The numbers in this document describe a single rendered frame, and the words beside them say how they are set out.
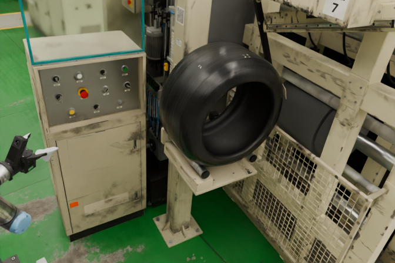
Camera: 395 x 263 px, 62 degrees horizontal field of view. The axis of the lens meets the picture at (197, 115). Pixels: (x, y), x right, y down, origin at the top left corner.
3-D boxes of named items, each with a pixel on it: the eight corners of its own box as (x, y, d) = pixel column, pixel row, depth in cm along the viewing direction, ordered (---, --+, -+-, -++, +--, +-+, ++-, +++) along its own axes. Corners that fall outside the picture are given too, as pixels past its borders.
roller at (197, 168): (168, 139, 176) (168, 132, 174) (176, 137, 178) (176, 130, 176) (201, 180, 151) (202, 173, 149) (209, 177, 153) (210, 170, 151)
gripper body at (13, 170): (23, 158, 137) (-3, 175, 127) (21, 142, 132) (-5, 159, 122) (37, 165, 135) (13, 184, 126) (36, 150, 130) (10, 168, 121)
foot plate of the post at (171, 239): (152, 219, 239) (152, 215, 237) (185, 206, 251) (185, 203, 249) (168, 248, 220) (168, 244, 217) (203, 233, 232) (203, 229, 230)
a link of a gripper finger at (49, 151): (58, 155, 140) (34, 160, 135) (57, 145, 136) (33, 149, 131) (60, 160, 137) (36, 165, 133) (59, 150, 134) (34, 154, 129)
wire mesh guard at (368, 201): (224, 184, 232) (238, 98, 195) (226, 183, 233) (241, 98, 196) (321, 297, 168) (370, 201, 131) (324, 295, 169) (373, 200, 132)
